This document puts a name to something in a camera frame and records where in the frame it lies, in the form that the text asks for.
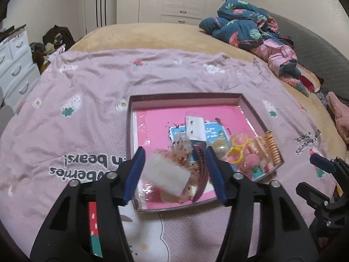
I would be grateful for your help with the pink printed blanket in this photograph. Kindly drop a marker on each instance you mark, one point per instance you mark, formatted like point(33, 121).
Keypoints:
point(81, 131)

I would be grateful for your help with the grey quilted headboard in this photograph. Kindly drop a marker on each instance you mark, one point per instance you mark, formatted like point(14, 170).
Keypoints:
point(321, 51)

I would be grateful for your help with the pink fuzzy cloth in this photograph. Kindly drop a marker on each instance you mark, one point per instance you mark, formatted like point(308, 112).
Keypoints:
point(339, 114)

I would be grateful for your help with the hanging black belts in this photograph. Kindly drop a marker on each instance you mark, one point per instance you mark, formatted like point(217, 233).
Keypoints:
point(101, 11)

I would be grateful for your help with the pile of clothes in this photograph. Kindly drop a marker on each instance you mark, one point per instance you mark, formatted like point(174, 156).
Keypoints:
point(41, 56)

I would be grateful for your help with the white drawer chest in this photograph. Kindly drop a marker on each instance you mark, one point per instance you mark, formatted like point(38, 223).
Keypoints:
point(16, 65)

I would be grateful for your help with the dark red hair clip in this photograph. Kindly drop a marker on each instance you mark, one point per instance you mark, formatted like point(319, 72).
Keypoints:
point(201, 174)

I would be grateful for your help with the red and yellow pillow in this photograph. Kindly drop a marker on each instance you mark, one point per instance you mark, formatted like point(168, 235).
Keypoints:
point(310, 82)

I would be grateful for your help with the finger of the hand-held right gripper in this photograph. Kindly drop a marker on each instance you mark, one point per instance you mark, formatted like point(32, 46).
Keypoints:
point(321, 163)
point(313, 195)

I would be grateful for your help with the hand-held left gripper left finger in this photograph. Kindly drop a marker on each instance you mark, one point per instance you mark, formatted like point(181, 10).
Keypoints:
point(133, 174)

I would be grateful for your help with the translucent plastic packet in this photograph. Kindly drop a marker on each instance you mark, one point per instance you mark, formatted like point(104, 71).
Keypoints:
point(166, 174)

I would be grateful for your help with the pink pajama garment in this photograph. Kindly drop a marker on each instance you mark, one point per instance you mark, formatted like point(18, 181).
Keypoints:
point(275, 54)

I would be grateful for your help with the shallow cardboard box tray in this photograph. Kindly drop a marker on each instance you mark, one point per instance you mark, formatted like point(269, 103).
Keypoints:
point(130, 131)

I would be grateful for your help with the cream flower hair clip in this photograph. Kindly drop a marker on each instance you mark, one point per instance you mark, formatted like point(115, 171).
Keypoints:
point(221, 146)

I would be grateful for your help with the orange sheer dotted scrunchie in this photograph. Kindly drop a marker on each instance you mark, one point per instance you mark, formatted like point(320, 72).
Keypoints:
point(182, 147)

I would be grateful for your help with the black bag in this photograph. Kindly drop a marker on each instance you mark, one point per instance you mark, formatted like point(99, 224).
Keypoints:
point(58, 36)

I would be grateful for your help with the white door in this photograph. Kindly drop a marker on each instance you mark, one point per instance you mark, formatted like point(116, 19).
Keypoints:
point(111, 11)

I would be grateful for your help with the tan bed blanket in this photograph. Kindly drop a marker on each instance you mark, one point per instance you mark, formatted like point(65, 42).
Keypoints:
point(163, 36)

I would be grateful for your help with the white wardrobe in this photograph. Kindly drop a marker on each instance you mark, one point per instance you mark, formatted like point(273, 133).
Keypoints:
point(152, 0)

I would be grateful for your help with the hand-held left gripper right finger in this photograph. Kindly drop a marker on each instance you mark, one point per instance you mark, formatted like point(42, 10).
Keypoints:
point(216, 177)

